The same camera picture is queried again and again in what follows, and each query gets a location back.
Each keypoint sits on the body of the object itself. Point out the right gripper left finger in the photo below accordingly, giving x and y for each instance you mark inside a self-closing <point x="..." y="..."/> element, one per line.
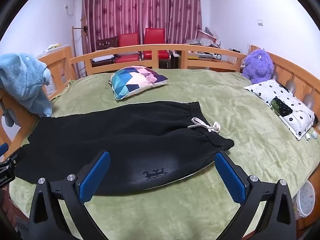
<point x="46" y="219"/>

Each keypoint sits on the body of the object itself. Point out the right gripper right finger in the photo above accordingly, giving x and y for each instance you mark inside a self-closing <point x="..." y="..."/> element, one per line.
<point x="278" y="218"/>

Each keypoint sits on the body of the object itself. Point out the black pants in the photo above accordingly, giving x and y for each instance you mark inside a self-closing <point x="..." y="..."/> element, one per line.
<point x="150" y="144"/>

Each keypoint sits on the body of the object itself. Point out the white plastic basket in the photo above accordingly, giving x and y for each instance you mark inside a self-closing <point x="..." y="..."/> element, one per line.
<point x="304" y="201"/>

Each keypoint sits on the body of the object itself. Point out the blue plush towel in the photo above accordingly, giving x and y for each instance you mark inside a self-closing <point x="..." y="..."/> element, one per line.
<point x="23" y="77"/>

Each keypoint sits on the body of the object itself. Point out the white black-dotted pillow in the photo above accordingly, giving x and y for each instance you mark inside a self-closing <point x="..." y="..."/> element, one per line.
<point x="296" y="116"/>

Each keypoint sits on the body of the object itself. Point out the colourful geometric pillow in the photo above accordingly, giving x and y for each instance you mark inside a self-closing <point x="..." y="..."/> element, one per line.
<point x="133" y="80"/>

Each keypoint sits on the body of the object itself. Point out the purple plush toy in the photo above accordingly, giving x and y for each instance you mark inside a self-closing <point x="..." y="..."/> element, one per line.
<point x="258" y="66"/>

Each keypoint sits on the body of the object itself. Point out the red striped curtain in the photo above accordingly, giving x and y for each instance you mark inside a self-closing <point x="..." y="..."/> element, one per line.
<point x="180" y="19"/>

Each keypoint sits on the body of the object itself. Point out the white wall switch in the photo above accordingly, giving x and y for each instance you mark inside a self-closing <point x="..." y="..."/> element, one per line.
<point x="260" y="22"/>

